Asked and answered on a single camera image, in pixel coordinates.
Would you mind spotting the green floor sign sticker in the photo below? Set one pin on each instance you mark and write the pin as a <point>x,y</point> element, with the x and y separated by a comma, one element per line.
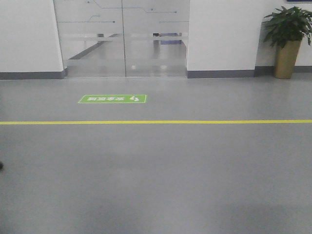
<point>123,98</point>

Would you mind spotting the yellow floor tape line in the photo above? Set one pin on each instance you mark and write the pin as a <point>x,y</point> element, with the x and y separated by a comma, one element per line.
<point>155,122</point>

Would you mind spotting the right frosted glass door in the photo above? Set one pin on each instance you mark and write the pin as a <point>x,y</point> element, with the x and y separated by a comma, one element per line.
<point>155,37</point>

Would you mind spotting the frosted glass door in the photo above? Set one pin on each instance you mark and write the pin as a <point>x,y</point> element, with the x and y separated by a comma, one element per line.
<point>155,37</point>
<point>91,37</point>

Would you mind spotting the left frosted glass door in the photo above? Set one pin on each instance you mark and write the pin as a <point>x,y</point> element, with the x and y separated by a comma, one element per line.
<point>91,37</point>

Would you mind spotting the gold tall planter pot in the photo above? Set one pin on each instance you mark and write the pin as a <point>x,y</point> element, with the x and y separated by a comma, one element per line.
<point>286,58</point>

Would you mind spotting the green potted plant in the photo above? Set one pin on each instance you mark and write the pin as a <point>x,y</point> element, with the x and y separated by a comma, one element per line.
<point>288,24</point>

